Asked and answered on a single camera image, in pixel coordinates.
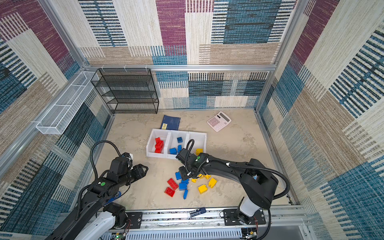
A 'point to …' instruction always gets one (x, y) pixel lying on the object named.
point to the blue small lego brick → (178, 175)
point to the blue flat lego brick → (183, 185)
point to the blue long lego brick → (179, 148)
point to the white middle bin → (177, 140)
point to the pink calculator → (218, 121)
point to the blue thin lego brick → (185, 194)
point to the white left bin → (164, 135)
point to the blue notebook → (170, 123)
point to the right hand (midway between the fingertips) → (186, 175)
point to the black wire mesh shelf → (127, 90)
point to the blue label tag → (197, 212)
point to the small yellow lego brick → (194, 180)
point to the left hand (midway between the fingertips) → (145, 167)
